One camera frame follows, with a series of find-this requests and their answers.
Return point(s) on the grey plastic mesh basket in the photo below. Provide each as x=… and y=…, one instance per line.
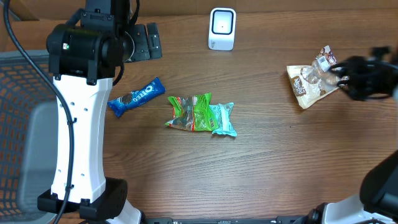
x=29, y=126

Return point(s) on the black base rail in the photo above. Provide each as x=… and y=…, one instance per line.
x=277, y=220

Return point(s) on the beige cookie snack bag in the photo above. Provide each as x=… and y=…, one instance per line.
x=311, y=83

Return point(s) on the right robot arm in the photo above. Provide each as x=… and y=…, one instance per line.
x=376, y=201

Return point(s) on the green snack bag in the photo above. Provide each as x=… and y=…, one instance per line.
x=192, y=113

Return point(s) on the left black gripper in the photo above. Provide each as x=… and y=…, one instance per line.
x=144, y=53

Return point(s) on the teal snack packet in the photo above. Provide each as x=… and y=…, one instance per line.
x=222, y=113

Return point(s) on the blue oreo packet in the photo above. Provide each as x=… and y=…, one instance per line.
x=137, y=98

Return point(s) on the white barcode scanner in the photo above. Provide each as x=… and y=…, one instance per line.
x=222, y=28

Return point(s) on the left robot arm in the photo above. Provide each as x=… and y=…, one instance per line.
x=86, y=56

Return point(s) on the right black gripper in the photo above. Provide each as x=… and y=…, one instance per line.
x=349, y=66

